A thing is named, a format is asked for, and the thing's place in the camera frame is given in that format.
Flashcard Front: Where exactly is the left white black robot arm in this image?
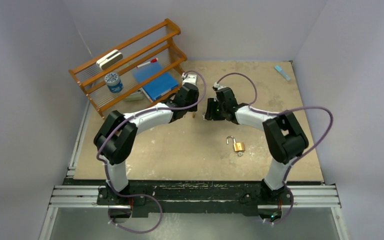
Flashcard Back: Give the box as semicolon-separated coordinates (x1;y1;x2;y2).
93;83;199;205

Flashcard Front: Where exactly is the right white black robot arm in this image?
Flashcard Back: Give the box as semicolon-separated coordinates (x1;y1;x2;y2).
204;86;309;204

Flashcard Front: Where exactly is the blue book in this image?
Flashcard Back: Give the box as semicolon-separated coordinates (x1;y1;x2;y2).
132;61;179;102

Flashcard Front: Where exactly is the red capped marker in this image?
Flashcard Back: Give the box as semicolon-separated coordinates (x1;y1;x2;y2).
136;57;159;68

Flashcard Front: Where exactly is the orange wooden rack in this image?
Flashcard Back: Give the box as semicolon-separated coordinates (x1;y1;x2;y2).
68;18;187;119

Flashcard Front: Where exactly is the pale green roll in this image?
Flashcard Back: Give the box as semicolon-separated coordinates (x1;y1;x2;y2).
123;91;144;102

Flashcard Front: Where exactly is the light blue eraser block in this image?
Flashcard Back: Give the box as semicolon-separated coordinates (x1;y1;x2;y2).
274;65;292;81

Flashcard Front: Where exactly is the blue lidded jar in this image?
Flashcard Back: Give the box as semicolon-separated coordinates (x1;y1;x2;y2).
104;72;123;94

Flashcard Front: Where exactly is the white board eraser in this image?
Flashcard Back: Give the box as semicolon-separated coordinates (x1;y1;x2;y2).
95;49;124;71

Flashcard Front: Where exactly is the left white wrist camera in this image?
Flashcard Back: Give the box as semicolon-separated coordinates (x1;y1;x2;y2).
181;72;198;86

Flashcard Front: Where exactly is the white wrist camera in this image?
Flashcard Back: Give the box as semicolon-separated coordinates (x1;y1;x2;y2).
181;72;198;86
212;82;225;92

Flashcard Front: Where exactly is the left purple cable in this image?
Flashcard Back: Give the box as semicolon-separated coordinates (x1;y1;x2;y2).
96;70;208;198

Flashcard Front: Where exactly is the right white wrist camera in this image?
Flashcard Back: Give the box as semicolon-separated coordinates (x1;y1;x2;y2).
212;82;225;92

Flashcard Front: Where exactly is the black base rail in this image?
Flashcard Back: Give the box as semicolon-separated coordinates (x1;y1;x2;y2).
62;178;293;219

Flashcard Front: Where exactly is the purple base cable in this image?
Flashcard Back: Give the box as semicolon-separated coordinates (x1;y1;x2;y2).
107;193;165;235

